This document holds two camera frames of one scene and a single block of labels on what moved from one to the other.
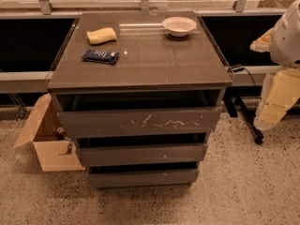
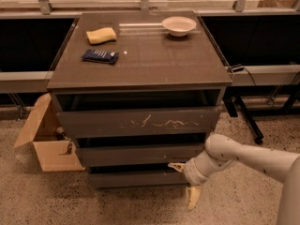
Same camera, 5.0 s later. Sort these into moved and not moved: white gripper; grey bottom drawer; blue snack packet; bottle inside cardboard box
Moved: white gripper
Not moved: bottle inside cardboard box; blue snack packet; grey bottom drawer
